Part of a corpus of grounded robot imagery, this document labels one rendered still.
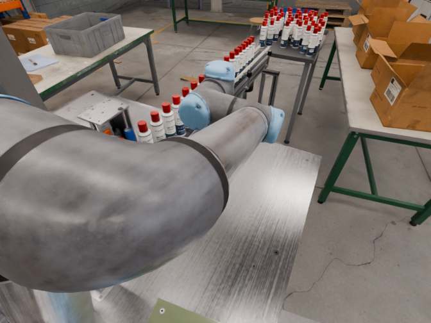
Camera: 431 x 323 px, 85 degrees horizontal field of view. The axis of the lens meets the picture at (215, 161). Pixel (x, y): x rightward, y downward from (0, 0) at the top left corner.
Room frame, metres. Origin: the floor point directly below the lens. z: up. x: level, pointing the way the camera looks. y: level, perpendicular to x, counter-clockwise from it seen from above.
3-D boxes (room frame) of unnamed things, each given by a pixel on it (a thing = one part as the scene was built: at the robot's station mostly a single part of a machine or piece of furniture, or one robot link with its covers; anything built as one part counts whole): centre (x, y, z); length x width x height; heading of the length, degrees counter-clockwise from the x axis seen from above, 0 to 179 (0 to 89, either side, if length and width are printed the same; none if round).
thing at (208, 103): (0.47, 0.02, 1.30); 0.11 x 0.11 x 0.08; 66
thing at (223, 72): (0.57, -0.01, 1.30); 0.09 x 0.08 x 0.11; 156
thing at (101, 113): (0.71, 0.39, 1.14); 0.14 x 0.11 x 0.01; 153
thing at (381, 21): (2.09, -1.38, 0.97); 0.45 x 0.38 x 0.37; 75
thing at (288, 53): (2.35, -0.67, 0.46); 0.73 x 0.62 x 0.93; 153
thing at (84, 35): (2.47, 1.21, 0.91); 0.60 x 0.40 x 0.22; 166
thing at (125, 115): (0.71, 0.38, 1.01); 0.14 x 0.13 x 0.26; 153
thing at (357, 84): (2.06, -1.50, 0.39); 2.20 x 0.80 x 0.78; 162
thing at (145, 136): (0.73, 0.27, 0.98); 0.05 x 0.05 x 0.20
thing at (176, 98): (0.93, 0.17, 0.98); 0.05 x 0.05 x 0.20
